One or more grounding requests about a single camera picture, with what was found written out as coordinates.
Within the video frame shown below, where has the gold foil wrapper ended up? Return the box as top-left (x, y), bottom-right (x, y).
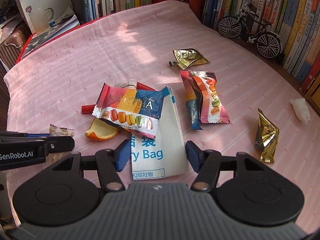
top-left (254, 109), bottom-right (279, 164)
top-left (168, 48), bottom-right (210, 70)

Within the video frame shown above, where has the small beige candy wrapper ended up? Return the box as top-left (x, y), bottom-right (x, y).
top-left (49, 124), bottom-right (74, 164)

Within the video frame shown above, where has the orange peel piece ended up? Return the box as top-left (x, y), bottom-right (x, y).
top-left (85, 118), bottom-right (120, 141)

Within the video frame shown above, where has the white paper sickness bag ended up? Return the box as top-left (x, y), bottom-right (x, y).
top-left (131, 87), bottom-right (189, 180)

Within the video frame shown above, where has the Martha macaron cookie wrapper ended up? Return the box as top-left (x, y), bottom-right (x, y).
top-left (92, 84), bottom-right (165, 139)

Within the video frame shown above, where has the pink striped tablecloth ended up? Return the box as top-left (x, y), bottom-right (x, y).
top-left (4, 1), bottom-right (319, 232)

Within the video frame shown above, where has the folded macaron snack wrapper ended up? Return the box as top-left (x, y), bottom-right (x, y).
top-left (180, 70), bottom-right (230, 130)

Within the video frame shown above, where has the brown ribbed suitcase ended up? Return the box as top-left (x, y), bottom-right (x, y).
top-left (1, 23), bottom-right (31, 69)

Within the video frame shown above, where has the flat magazine stack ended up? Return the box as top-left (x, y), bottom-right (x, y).
top-left (16, 7), bottom-right (80, 63)

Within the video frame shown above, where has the crumpled white tissue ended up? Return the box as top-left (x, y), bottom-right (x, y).
top-left (290, 98), bottom-right (310, 125)

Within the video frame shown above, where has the black miniature bicycle model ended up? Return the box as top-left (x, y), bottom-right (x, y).
top-left (217, 3), bottom-right (283, 59)

